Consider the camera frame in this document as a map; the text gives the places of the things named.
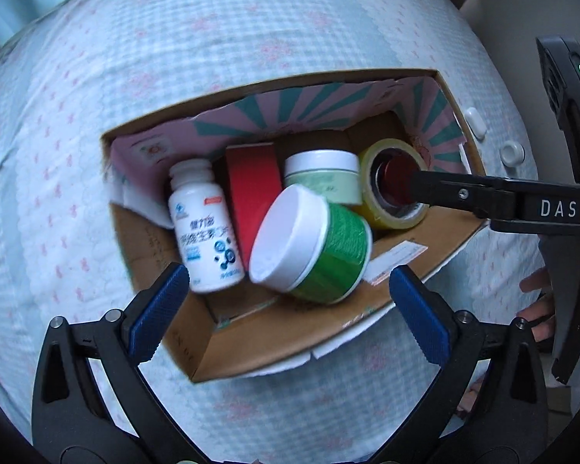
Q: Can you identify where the blue checked bed sheet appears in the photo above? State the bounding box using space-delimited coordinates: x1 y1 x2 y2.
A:
0 0 561 464

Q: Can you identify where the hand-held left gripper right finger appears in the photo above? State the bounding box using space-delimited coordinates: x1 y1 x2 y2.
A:
372 265 549 464

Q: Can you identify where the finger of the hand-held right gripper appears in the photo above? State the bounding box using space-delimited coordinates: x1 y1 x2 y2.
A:
410 169 580 237

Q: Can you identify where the yellow tape roll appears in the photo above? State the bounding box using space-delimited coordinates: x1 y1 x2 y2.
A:
358 138 431 230

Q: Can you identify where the pale green jar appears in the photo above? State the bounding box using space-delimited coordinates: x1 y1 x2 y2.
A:
283 150 363 206

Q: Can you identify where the dark red banded jar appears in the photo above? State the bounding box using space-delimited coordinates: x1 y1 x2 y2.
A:
374 152 419 204

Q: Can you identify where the white pill bottle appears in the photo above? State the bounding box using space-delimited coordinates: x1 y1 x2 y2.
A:
168 159 246 295

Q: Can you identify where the small white plastic case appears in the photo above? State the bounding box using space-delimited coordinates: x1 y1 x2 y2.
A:
464 106 489 138

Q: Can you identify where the cardboard box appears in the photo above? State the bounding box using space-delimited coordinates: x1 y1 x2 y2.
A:
101 68 489 384

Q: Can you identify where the red carton box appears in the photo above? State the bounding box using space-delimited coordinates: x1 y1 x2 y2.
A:
223 142 283 283

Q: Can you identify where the green jar with white lid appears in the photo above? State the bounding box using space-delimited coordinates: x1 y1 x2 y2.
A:
248 184 373 305

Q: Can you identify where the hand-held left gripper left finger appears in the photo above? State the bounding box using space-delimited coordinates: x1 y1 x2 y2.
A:
31 262 208 464

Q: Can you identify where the person's right hand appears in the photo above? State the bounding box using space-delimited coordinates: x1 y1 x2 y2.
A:
518 268 556 344

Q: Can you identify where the small white jar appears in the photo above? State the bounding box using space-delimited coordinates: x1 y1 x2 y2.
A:
500 141 527 165

